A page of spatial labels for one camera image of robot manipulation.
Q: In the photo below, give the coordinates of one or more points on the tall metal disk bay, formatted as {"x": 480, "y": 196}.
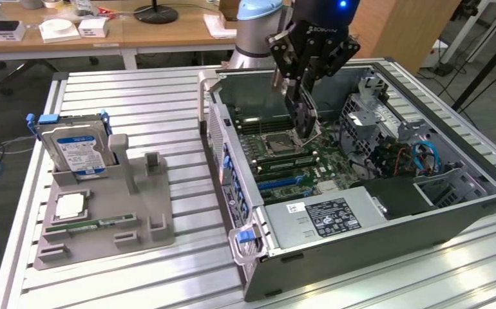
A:
{"x": 361, "y": 120}

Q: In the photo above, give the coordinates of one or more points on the brown cardboard box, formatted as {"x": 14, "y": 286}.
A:
{"x": 227, "y": 9}

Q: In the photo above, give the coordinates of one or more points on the green RAM stick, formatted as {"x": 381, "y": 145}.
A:
{"x": 101, "y": 222}

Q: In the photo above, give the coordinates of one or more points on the black office chair base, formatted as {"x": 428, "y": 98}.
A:
{"x": 24, "y": 69}

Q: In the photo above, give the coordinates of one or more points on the hard disk in blue caddy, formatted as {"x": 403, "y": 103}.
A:
{"x": 75, "y": 151}

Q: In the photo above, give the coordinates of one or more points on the grey power supply unit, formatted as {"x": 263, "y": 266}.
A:
{"x": 290, "y": 225}

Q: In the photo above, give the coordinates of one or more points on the blue case latch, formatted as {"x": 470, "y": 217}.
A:
{"x": 246, "y": 237}

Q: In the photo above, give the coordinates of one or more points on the black installed RAM stick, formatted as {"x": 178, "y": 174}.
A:
{"x": 264, "y": 119}
{"x": 286, "y": 166}
{"x": 282, "y": 158}

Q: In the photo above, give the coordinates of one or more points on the silver CPU chip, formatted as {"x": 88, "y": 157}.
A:
{"x": 71, "y": 206}

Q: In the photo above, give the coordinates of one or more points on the low metal disk bay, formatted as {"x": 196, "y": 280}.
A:
{"x": 453, "y": 190}

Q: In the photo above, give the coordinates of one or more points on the grey cup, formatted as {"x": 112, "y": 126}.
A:
{"x": 31, "y": 4}

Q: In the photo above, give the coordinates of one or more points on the black power strip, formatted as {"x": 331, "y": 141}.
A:
{"x": 445, "y": 69}

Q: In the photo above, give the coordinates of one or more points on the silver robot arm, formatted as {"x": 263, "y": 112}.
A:
{"x": 255, "y": 42}

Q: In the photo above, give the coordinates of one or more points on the small white labelled box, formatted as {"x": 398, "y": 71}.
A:
{"x": 92, "y": 27}

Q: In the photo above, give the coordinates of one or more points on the black open PC case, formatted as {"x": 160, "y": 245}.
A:
{"x": 358, "y": 257}

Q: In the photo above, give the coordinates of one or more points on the wooden desk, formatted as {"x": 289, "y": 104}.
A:
{"x": 166, "y": 35}

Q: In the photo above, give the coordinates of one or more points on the black graphics card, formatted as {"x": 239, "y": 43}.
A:
{"x": 305, "y": 112}

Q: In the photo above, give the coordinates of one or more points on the stack of papers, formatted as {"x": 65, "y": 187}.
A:
{"x": 216, "y": 27}

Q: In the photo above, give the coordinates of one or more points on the CPU socket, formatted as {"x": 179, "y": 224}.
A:
{"x": 279, "y": 143}

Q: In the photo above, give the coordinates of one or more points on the clear plastic bag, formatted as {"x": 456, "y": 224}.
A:
{"x": 85, "y": 8}

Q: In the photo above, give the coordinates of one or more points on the metal socket cover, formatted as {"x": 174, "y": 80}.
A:
{"x": 317, "y": 134}

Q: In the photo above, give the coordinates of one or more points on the white box with black top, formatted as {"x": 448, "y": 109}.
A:
{"x": 4, "y": 33}

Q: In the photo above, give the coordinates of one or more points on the silver chipset heatsink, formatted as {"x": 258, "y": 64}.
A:
{"x": 329, "y": 186}

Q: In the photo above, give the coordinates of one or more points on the black lamp base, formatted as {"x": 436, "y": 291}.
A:
{"x": 156, "y": 15}

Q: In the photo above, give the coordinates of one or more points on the white table frame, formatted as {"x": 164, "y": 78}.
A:
{"x": 462, "y": 25}

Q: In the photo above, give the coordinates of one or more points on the white round-topped block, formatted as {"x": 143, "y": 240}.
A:
{"x": 57, "y": 30}

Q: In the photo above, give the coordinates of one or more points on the green motherboard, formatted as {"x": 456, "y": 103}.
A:
{"x": 337, "y": 167}

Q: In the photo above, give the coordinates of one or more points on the grey parts rack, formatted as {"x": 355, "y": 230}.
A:
{"x": 101, "y": 193}

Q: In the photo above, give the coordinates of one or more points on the wooden cabinet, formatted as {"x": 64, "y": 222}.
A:
{"x": 402, "y": 32}

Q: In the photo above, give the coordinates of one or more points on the blue expansion slot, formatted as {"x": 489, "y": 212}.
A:
{"x": 282, "y": 183}

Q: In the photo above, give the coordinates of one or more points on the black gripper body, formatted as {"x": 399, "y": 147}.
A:
{"x": 321, "y": 22}

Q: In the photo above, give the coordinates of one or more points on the black slanted pole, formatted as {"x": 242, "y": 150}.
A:
{"x": 488, "y": 67}

